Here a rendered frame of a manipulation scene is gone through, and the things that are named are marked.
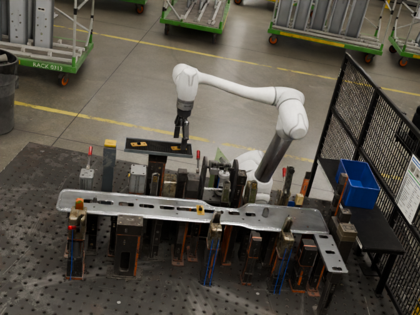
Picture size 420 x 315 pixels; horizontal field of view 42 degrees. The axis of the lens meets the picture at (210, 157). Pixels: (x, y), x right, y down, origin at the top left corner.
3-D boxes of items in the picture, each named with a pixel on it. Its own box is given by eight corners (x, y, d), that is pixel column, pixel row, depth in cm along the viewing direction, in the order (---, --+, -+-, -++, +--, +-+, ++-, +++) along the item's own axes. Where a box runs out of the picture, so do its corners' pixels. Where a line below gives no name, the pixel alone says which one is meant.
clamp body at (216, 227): (197, 287, 271) (207, 231, 254) (195, 270, 282) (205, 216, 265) (215, 287, 272) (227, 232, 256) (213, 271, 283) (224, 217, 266)
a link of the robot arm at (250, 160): (240, 167, 356) (269, 152, 348) (245, 190, 345) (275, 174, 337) (227, 156, 345) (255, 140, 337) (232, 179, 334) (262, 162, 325)
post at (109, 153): (97, 215, 309) (102, 148, 288) (99, 207, 316) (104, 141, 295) (111, 216, 310) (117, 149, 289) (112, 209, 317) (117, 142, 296)
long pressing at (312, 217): (53, 214, 257) (53, 212, 256) (60, 189, 276) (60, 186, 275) (330, 236, 277) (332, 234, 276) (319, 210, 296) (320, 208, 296)
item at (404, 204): (410, 227, 266) (432, 174, 251) (393, 202, 286) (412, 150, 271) (414, 227, 266) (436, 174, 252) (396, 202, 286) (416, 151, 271)
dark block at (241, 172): (225, 237, 310) (238, 175, 290) (224, 230, 316) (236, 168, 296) (233, 238, 310) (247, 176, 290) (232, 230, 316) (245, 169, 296)
